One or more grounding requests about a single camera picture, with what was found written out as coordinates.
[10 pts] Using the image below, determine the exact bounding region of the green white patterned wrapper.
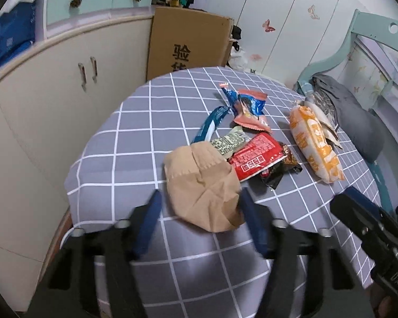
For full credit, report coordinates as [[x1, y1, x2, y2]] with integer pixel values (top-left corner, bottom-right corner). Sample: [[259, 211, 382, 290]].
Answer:
[[210, 126, 251, 158]]

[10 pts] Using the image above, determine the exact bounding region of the brown paper bag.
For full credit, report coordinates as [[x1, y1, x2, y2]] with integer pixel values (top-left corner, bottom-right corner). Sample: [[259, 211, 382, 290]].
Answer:
[[163, 142, 244, 232]]

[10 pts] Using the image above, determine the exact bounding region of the pale floral fabric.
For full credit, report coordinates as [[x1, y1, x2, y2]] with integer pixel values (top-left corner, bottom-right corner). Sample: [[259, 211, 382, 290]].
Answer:
[[345, 36, 398, 140]]

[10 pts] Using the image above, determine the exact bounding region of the dark brown wrapper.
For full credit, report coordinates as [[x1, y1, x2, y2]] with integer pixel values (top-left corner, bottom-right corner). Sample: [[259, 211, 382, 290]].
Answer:
[[260, 142, 302, 190]]

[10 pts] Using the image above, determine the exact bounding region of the grey checked tablecloth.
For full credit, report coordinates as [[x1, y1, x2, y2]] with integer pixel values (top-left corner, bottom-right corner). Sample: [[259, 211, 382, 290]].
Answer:
[[64, 66, 383, 318]]

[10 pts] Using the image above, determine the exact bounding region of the grey white crumpled wrapper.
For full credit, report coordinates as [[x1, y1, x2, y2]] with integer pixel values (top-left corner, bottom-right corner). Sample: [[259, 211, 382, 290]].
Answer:
[[305, 94, 343, 149]]

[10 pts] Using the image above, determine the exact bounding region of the orange bread packet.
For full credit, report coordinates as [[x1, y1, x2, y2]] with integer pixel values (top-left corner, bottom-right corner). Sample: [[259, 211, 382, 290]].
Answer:
[[289, 104, 345, 184]]

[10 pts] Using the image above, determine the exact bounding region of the brown cardboard box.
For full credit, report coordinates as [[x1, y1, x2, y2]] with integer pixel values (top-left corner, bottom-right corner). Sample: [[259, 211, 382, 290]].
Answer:
[[146, 6, 235, 82]]

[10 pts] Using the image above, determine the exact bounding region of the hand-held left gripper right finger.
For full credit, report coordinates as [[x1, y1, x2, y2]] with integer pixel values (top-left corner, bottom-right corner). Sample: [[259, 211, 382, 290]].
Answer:
[[240, 189, 355, 318]]

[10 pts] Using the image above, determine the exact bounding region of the cream floor cabinet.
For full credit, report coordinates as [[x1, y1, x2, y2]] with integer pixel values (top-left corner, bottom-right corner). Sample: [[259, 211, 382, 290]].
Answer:
[[0, 15, 155, 312]]

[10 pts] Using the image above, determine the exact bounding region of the grey pillow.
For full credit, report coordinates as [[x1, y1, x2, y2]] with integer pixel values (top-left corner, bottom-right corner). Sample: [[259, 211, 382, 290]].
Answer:
[[312, 76, 385, 163]]

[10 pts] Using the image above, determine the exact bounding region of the long blue wrapper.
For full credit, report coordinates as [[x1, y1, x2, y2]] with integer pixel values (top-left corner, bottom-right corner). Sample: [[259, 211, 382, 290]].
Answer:
[[192, 105, 231, 144]]

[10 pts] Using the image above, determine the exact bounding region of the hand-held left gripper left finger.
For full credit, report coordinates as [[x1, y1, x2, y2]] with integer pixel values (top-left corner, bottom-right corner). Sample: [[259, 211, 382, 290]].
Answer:
[[30, 190, 163, 318]]

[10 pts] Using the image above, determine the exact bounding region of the blue plastic package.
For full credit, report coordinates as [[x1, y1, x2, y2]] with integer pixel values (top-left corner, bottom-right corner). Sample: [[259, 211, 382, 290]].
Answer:
[[0, 0, 37, 73]]

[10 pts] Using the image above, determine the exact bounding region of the teal wooden chair frame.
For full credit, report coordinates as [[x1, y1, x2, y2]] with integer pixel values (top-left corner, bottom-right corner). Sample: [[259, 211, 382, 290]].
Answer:
[[293, 9, 398, 216]]

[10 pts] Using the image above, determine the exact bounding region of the small white plastic bag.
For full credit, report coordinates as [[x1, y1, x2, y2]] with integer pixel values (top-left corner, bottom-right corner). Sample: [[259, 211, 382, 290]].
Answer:
[[228, 48, 249, 71]]

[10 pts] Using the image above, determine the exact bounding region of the blue and pink snack packet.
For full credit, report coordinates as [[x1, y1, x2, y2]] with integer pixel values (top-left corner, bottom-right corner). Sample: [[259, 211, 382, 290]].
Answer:
[[220, 88, 272, 134]]

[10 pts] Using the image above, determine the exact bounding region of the white wardrobe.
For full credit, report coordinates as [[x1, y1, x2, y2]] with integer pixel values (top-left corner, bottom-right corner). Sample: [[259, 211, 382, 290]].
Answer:
[[192, 0, 398, 87]]

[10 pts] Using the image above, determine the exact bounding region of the red snack packet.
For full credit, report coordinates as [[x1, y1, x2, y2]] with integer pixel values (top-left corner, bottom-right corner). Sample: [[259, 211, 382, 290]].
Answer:
[[228, 132, 287, 182]]

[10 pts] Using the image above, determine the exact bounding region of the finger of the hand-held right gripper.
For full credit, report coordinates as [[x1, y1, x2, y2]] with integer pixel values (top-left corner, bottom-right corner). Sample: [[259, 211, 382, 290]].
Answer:
[[330, 186, 398, 273]]

